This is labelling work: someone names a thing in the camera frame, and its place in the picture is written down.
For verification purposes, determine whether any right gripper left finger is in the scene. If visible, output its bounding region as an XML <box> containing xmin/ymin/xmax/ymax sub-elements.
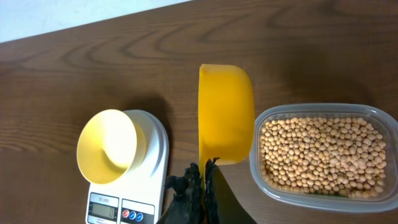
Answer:
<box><xmin>157</xmin><ymin>163</ymin><xmax>205</xmax><ymax>224</ymax></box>

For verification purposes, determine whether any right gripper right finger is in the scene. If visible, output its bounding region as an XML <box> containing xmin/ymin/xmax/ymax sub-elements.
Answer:
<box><xmin>205</xmin><ymin>157</ymin><xmax>256</xmax><ymax>224</ymax></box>

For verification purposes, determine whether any yellow measuring scoop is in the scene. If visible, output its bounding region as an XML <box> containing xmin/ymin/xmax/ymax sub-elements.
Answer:
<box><xmin>198</xmin><ymin>64</ymin><xmax>255</xmax><ymax>173</ymax></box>

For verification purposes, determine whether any white digital kitchen scale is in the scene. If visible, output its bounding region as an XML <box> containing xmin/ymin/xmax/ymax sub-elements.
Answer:
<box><xmin>85</xmin><ymin>110</ymin><xmax>169</xmax><ymax>223</ymax></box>

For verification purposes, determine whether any pale yellow bowl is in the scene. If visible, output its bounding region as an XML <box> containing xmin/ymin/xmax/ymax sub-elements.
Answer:
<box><xmin>76</xmin><ymin>110</ymin><xmax>147</xmax><ymax>185</ymax></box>

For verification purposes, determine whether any clear container of soybeans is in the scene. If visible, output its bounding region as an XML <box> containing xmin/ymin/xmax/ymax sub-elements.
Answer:
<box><xmin>249</xmin><ymin>103</ymin><xmax>397</xmax><ymax>213</ymax></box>

